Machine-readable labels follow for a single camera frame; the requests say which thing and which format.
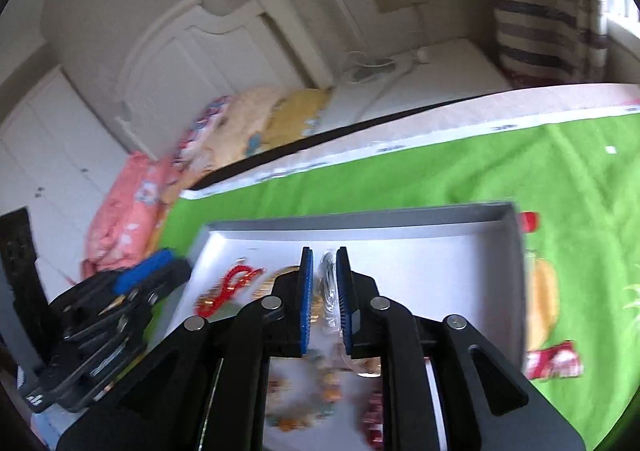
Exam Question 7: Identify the colourful bead bracelet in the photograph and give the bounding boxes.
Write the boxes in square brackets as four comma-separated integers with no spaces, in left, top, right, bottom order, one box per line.
[265,348,352,433]

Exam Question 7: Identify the dark carved furniture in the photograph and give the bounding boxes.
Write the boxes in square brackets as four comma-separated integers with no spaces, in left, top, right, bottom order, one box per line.
[0,208,52,363]

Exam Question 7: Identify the red braided bracelet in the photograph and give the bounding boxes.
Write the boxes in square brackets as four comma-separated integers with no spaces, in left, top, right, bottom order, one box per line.
[196,263,265,318]

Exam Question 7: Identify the white charger cable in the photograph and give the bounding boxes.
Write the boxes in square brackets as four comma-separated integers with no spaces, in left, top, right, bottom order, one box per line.
[344,1,432,83]

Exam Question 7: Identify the green printed cloth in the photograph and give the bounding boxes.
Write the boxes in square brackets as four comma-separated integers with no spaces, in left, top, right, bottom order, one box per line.
[150,84,640,451]

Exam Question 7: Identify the white wardrobe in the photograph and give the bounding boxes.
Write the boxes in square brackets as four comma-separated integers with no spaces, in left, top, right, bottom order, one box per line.
[0,64,127,303]

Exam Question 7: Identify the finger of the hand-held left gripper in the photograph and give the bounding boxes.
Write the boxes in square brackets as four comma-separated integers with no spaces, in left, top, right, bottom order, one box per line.
[125,258,194,314]
[113,248,175,295]

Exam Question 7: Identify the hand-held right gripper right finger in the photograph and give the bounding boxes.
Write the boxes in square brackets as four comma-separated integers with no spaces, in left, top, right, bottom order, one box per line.
[336,246,586,451]

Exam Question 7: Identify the gold bangle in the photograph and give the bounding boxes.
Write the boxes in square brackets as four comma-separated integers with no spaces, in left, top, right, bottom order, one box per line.
[255,266,301,304]

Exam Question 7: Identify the silver ornament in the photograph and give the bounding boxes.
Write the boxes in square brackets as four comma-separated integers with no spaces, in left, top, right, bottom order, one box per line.
[315,251,342,332]

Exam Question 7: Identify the white headboard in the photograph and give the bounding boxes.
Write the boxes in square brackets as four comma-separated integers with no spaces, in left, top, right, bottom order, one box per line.
[114,0,337,158]

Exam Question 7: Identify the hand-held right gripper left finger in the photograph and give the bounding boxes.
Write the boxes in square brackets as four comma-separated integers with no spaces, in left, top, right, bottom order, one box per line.
[56,246,315,451]

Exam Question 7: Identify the dark red bead bracelet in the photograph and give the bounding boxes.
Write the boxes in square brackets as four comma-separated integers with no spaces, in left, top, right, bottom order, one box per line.
[360,390,386,448]

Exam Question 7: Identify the floral patterned pillow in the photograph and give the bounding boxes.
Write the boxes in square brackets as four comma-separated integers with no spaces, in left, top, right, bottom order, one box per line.
[172,95,236,168]

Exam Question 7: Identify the plain yellow pillow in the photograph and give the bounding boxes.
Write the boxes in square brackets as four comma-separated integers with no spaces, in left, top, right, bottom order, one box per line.
[262,88,334,150]

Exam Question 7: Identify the checkered peach pillow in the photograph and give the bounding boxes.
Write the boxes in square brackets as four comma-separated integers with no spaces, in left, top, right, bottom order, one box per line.
[200,87,289,173]

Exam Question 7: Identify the striped printed curtain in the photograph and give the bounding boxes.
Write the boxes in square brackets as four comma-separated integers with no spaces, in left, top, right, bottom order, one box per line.
[469,0,612,85]

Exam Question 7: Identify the silver cardboard box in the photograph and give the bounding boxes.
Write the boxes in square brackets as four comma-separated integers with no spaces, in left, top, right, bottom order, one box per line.
[145,201,527,451]

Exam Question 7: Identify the pink folded quilt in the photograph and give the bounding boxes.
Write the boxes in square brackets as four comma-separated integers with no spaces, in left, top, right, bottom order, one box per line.
[82,152,177,278]

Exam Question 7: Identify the white nightstand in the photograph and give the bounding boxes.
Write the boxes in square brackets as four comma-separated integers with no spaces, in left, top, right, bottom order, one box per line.
[320,38,512,125]

